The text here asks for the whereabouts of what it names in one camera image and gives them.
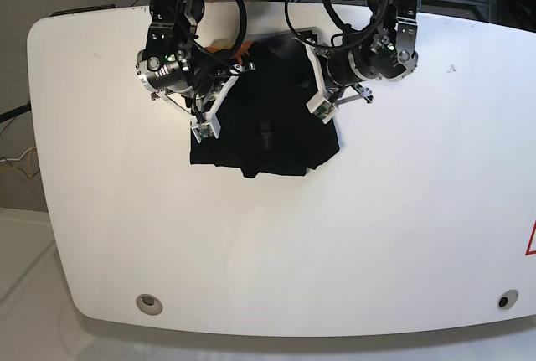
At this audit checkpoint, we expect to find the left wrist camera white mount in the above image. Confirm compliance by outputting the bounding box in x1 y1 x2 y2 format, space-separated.
295 34 374 122

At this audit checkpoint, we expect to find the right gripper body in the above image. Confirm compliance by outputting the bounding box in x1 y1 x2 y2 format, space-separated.
192 75 224 106

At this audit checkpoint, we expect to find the red triangle sticker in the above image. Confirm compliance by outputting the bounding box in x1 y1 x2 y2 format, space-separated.
525 223 536 255

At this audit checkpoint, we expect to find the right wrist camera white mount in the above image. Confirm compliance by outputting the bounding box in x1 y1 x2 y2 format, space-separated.
190 62 255 143

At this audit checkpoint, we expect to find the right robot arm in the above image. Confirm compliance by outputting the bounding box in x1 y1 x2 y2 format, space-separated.
136 0 247 122

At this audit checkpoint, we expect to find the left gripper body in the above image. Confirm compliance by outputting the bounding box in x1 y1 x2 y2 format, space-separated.
325 54 358 86

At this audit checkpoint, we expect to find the table grommet hole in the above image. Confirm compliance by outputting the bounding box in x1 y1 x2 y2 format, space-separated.
497 290 519 310
136 294 163 316

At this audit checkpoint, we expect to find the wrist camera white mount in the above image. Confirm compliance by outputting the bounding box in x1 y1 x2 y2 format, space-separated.
190 62 255 143
295 34 374 122

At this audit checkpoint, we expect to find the black T-shirt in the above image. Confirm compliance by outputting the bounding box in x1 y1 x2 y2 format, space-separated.
189 34 340 178

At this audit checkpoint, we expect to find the yellow cable on floor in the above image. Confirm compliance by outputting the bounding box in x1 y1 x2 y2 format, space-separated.
0 146 39 179

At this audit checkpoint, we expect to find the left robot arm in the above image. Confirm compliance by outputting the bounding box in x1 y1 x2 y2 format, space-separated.
289 0 420 117

